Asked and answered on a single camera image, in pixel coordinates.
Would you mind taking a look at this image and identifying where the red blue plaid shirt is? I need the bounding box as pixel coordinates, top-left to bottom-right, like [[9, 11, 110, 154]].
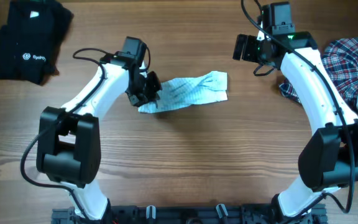
[[278, 34, 358, 110]]

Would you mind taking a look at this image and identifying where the black folded polo shirt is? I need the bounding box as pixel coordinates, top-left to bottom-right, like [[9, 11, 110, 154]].
[[0, 0, 73, 85]]

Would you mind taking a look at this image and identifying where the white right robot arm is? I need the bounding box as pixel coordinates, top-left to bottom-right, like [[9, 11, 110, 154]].
[[233, 2, 358, 223]]

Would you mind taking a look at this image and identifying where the light blue striped shirt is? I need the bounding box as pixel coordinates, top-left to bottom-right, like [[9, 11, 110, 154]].
[[138, 71, 228, 113]]

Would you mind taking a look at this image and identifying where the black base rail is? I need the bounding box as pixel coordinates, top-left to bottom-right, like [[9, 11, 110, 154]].
[[51, 204, 328, 224]]

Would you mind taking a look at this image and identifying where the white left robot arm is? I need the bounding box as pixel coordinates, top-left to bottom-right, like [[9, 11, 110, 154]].
[[36, 37, 162, 223]]

